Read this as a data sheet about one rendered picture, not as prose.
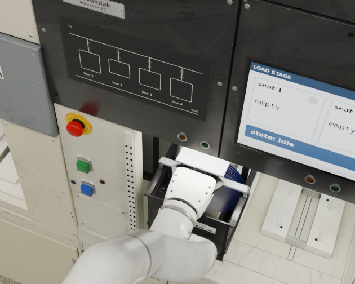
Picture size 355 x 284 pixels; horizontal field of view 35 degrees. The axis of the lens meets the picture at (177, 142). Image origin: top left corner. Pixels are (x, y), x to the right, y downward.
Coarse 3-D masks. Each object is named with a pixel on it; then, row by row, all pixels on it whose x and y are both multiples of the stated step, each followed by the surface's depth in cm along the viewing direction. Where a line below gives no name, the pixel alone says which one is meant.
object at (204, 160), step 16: (176, 144) 148; (160, 160) 142; (176, 160) 132; (192, 160) 132; (208, 160) 133; (160, 176) 141; (144, 192) 138; (160, 192) 145; (240, 192) 146; (240, 208) 136; (208, 224) 136; (224, 224) 133; (224, 240) 138
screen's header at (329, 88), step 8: (256, 64) 95; (264, 72) 95; (272, 72) 94; (280, 72) 94; (288, 80) 94; (296, 80) 94; (304, 80) 93; (312, 80) 92; (320, 88) 93; (328, 88) 92; (336, 88) 92; (344, 96) 92; (352, 96) 92
